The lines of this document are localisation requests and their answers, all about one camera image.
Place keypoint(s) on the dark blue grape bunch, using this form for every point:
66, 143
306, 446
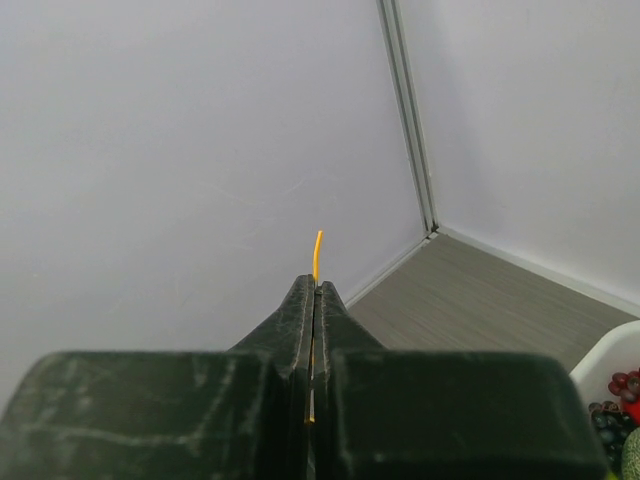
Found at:
613, 425

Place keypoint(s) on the white plastic fruit basket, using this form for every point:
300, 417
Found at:
617, 351

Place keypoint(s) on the green speckled melon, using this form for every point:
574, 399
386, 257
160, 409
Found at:
630, 458

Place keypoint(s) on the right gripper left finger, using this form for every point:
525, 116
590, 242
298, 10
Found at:
234, 414

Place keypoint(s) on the red grape bunch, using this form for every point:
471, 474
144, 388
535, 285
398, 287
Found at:
625, 386

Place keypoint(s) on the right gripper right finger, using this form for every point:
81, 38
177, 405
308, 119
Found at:
409, 414

